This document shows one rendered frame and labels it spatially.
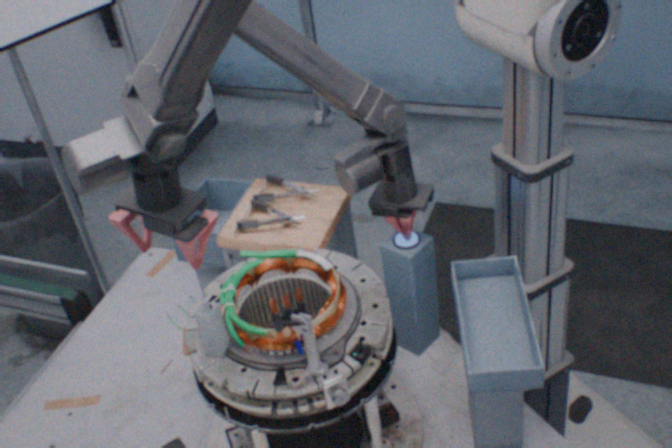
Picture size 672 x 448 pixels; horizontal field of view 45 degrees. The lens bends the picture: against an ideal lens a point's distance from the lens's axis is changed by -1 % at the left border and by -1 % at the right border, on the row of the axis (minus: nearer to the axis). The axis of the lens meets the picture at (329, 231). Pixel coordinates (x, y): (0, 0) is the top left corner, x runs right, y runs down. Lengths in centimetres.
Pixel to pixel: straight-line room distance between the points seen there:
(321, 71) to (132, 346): 79
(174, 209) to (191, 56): 27
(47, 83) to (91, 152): 287
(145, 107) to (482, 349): 66
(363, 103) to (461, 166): 222
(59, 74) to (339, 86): 257
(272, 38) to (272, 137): 265
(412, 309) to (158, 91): 81
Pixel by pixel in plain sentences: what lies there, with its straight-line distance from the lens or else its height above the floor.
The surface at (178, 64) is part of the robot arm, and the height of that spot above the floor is 162.
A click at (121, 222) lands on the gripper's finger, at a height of 137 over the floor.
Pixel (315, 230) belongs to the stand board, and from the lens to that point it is 147.
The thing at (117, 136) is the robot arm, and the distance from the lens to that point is 96.
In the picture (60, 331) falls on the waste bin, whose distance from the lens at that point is 306.
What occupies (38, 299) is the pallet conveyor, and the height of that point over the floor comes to 74.
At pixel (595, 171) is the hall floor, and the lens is 346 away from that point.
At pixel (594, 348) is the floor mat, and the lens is 270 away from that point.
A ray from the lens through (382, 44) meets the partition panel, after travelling 360.
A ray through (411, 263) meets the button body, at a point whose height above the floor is 102.
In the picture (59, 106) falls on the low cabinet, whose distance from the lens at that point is 385.
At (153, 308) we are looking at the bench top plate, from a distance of 185.
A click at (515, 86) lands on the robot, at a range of 134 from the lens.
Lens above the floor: 197
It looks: 38 degrees down
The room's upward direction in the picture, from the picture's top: 9 degrees counter-clockwise
